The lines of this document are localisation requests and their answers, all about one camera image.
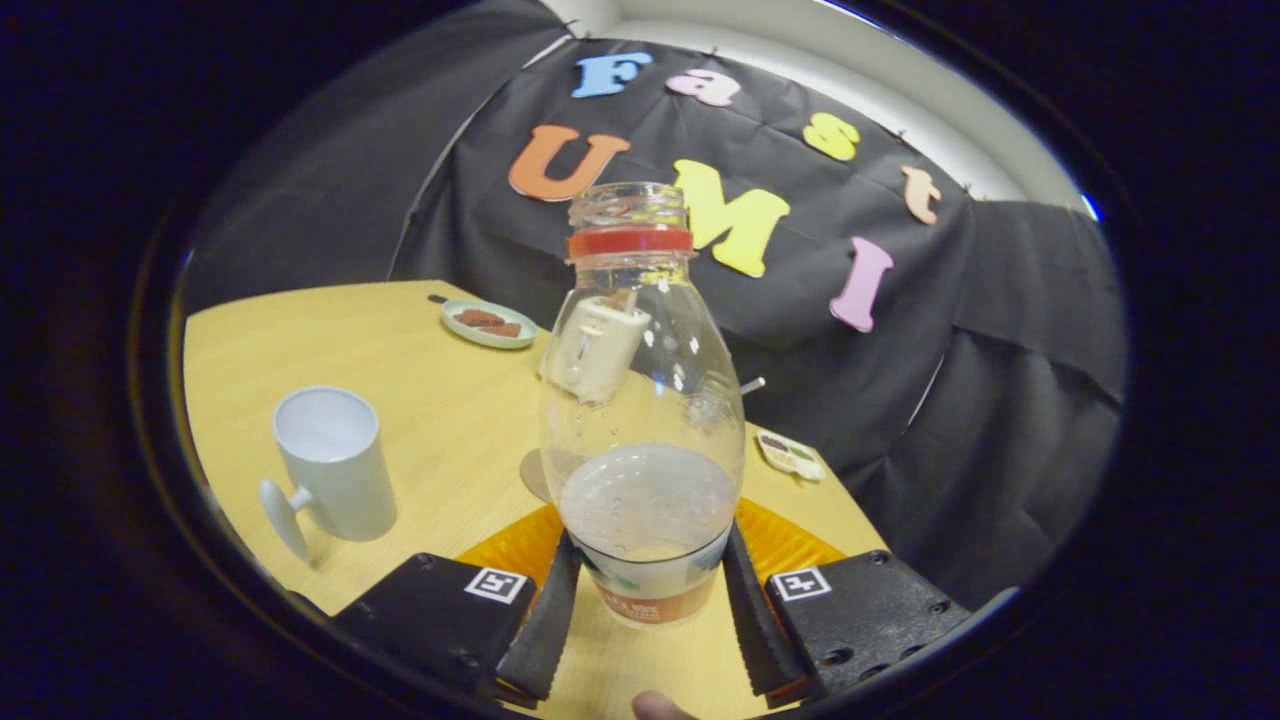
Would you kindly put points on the white cup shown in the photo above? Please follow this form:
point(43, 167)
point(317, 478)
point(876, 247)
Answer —
point(345, 480)

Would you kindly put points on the pale green plate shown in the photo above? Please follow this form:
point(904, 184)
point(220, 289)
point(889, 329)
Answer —
point(490, 323)

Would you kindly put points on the wooden table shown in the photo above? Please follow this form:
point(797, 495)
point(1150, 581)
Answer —
point(450, 400)

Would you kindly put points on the clear plastic juice bottle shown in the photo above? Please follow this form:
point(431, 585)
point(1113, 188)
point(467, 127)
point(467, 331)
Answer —
point(645, 500)

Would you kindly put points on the metal spoon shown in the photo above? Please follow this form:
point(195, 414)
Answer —
point(753, 384)

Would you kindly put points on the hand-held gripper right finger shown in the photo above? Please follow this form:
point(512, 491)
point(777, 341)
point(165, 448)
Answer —
point(755, 630)

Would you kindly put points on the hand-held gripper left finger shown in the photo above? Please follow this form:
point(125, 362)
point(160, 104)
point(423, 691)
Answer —
point(545, 630)

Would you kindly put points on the white toaster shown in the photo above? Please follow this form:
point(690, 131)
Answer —
point(597, 350)

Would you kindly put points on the white divided dish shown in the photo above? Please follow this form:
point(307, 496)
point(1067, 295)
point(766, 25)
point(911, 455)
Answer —
point(790, 455)

